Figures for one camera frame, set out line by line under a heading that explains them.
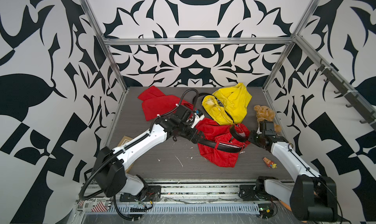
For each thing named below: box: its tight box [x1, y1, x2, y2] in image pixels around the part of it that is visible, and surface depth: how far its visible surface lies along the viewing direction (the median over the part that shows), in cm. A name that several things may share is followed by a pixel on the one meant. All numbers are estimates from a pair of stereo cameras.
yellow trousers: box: [201, 82, 253, 126], surface depth 107 cm
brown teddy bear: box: [253, 104, 282, 135], surface depth 98 cm
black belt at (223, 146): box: [197, 124, 248, 153], surface depth 81 cm
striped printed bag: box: [75, 197, 113, 213], surface depth 70 cm
